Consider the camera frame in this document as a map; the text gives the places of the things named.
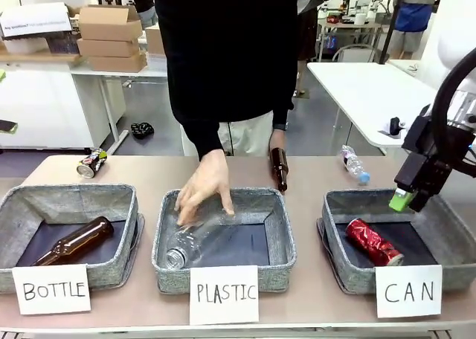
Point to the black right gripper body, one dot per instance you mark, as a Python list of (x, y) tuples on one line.
[(424, 171)]

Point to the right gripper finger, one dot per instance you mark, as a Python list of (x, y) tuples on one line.
[(400, 200), (421, 201)]

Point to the brown glass bottle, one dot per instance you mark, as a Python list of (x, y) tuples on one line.
[(280, 168), (76, 240)]

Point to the clear plastic bottle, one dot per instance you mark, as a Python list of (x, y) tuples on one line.
[(187, 244)]

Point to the person's right forearm black sleeve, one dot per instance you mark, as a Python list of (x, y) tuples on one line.
[(202, 136)]

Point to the person's left forearm black sleeve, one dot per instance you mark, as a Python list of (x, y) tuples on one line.
[(284, 93)]

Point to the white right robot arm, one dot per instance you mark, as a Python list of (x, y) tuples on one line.
[(451, 26)]

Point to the grey fabric basket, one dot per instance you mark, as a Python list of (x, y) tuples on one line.
[(277, 220), (22, 209), (446, 227)]

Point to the crushed red can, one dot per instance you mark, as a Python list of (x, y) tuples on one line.
[(373, 242)]

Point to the white paper label CAN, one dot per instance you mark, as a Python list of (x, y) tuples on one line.
[(409, 291)]

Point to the black printed can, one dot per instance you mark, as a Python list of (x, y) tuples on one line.
[(92, 163)]

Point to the person's left hand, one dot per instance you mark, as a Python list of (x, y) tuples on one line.
[(277, 140)]

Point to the person's right hand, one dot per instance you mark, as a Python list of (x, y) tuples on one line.
[(206, 184)]

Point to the small black white gadget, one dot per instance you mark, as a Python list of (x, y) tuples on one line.
[(395, 125)]

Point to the blue-capped plastic water bottle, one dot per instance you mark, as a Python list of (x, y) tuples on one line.
[(353, 164)]

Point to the large white table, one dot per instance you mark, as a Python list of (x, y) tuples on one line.
[(368, 90)]

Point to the bystander in blue shorts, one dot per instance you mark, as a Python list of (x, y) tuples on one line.
[(413, 17)]

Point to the black metal pole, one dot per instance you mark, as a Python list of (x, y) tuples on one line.
[(392, 19)]

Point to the cluttered background workbench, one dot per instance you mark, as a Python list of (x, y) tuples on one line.
[(353, 26)]

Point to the person's white trousers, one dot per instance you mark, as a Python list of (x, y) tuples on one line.
[(245, 134)]

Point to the bystander in dark clothes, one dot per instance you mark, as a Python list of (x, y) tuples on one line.
[(308, 30)]

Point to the white paper label PLASTIC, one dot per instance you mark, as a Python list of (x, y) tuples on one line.
[(224, 293)]

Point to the person's torso black sweater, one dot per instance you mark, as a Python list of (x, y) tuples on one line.
[(227, 49)]

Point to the black patterned shoes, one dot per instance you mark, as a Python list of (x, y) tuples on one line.
[(142, 131)]

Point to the small cardboard box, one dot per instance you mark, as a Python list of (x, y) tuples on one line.
[(155, 41)]

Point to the white desk with legs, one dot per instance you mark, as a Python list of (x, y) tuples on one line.
[(111, 75)]

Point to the flat closed cardboard box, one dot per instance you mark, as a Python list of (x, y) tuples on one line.
[(108, 48), (117, 62)]

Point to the open cardboard box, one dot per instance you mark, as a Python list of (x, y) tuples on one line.
[(109, 25)]

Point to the white paper label BOTTLE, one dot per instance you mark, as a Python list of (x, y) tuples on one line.
[(52, 289)]

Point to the white cabinet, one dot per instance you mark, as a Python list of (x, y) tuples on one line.
[(44, 105)]

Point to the wooden shelf board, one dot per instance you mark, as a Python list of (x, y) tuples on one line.
[(41, 57)]

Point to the black and green device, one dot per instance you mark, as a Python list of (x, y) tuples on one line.
[(7, 126)]

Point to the white printed sign board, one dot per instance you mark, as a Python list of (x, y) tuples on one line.
[(35, 19)]

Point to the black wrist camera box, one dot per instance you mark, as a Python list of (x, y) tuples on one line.
[(415, 132)]

